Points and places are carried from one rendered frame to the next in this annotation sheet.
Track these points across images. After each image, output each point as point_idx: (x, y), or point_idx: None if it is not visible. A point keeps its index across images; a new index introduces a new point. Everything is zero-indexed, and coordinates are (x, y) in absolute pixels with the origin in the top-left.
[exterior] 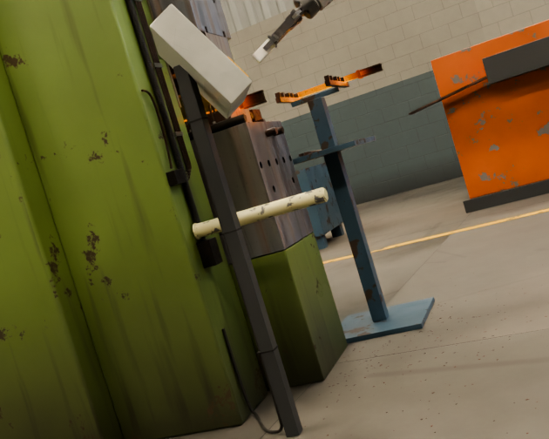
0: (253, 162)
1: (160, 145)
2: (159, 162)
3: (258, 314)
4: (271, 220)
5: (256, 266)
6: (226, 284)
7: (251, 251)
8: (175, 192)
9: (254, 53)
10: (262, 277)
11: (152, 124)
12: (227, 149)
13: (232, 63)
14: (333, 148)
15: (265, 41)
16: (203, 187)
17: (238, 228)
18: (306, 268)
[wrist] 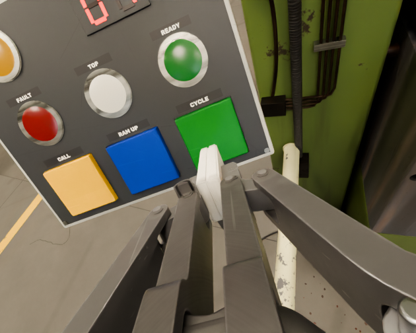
0: (406, 164)
1: (267, 65)
2: (257, 84)
3: None
4: (378, 211)
5: (362, 200)
6: (327, 180)
7: (366, 191)
8: None
9: (201, 152)
10: (360, 209)
11: (256, 36)
12: (410, 106)
13: (38, 191)
14: None
15: (197, 174)
16: (363, 110)
17: None
18: None
